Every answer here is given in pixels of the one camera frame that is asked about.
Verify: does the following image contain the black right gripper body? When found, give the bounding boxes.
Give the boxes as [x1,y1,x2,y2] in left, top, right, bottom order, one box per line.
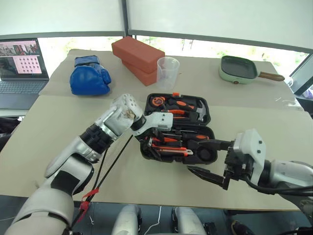
[223,140,252,191]

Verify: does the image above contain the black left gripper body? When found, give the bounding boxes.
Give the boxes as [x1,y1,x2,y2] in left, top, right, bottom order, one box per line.
[153,129,177,141]

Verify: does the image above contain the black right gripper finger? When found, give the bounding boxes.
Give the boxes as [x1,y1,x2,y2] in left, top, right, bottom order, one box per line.
[186,165,230,189]
[198,139,232,151]

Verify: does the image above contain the orange black utility knife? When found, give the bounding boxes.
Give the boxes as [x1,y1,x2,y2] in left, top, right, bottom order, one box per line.
[156,148,195,158]

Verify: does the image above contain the black tool case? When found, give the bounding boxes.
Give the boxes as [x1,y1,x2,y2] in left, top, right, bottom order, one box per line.
[139,92,219,165]

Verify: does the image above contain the orange black tape measure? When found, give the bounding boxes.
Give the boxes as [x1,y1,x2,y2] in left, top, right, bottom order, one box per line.
[150,96,166,108]

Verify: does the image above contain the white right robot leg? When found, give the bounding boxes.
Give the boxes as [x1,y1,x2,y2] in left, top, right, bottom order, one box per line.
[171,207,206,235]

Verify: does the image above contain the white robot leg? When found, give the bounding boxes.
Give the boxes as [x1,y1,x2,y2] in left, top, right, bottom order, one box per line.
[171,207,206,235]
[111,205,143,235]

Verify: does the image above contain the clear plastic measuring cup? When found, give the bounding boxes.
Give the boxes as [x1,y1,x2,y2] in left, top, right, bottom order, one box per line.
[156,56,180,92]

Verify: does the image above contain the red brick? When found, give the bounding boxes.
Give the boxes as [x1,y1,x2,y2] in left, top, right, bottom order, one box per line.
[121,59,158,87]
[111,36,166,74]

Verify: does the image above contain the black red shoe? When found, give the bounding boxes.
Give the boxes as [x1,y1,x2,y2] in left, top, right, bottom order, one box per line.
[230,219,258,235]

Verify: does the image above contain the green electric frying pan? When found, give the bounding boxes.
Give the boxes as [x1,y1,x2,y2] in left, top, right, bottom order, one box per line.
[218,55,286,86]

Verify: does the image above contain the black equipment beside table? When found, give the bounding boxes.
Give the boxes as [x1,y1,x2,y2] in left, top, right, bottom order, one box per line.
[294,96,313,114]

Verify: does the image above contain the blue boxing glove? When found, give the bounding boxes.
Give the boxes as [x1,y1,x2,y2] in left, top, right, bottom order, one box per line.
[69,55,112,97]

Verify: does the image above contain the white left robot leg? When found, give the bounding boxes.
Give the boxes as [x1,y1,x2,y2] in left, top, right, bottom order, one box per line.
[111,205,143,235]

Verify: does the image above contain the black framed glass panel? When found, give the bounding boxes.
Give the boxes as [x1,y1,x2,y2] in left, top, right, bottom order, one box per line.
[289,52,313,95]

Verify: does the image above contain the white roller blind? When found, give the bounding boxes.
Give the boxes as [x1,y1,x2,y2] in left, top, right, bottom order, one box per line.
[0,0,125,36]
[127,0,313,48]

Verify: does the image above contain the grey laptop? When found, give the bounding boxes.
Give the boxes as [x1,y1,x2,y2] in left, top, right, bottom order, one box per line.
[0,37,50,111]

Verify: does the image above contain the black bag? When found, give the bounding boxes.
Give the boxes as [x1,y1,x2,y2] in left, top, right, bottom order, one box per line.
[0,117,24,153]

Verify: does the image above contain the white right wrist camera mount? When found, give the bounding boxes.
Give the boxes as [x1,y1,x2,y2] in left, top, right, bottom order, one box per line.
[232,128,268,185]

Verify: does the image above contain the orange handled pliers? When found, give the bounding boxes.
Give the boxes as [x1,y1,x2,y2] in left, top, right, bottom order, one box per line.
[162,108,197,120]

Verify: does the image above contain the hammer with orange-black handle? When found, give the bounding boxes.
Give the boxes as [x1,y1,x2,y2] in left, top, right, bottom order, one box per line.
[168,97,209,122]

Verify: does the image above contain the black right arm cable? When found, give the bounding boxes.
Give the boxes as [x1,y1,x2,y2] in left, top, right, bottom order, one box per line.
[244,175,313,197]

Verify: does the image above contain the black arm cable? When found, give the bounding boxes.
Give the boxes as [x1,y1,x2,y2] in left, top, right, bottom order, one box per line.
[244,175,313,197]
[70,149,110,227]
[91,134,134,194]

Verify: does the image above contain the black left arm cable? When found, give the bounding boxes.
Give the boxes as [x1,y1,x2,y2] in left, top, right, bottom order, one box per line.
[70,149,110,227]
[91,134,134,194]

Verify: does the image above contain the white cable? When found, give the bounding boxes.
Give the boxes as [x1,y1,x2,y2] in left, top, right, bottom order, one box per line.
[143,206,163,235]

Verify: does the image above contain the red tape cable tie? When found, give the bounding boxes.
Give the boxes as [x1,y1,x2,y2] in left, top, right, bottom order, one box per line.
[80,187,100,212]

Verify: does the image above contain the grey blind bottom rail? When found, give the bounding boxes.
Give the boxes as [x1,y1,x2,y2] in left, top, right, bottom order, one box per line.
[128,29,313,53]
[0,30,127,40]

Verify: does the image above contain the dark grey window post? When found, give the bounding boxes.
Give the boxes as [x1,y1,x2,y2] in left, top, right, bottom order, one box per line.
[120,0,137,39]

